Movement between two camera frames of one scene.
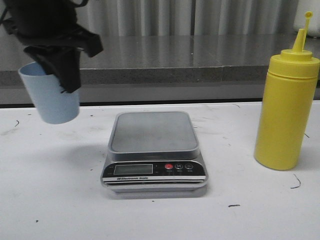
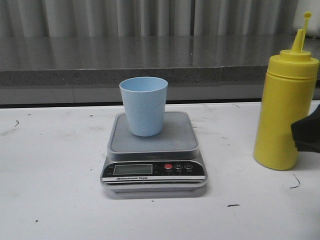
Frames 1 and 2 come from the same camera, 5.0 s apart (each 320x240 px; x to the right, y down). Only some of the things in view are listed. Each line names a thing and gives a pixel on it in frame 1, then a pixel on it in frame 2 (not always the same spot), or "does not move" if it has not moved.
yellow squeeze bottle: x=286 y=104 does not move
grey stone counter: x=159 y=69 does not move
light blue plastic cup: x=52 y=106 → x=145 y=99
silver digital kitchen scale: x=156 y=151 does not move
